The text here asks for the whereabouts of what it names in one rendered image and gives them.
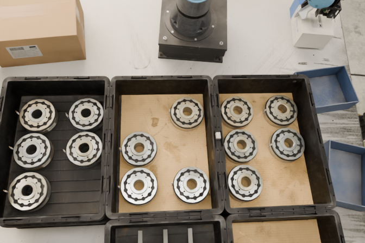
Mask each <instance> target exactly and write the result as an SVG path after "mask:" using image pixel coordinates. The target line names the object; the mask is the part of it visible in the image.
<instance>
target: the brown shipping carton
mask: <svg viewBox="0 0 365 243"><path fill-rule="evenodd" d="M77 60H86V49H85V30H84V12H83V9H82V7H81V3H80V0H0V66H1V67H2V68H4V67H15V66H26V65H37V64H44V63H55V62H66V61H77Z"/></svg>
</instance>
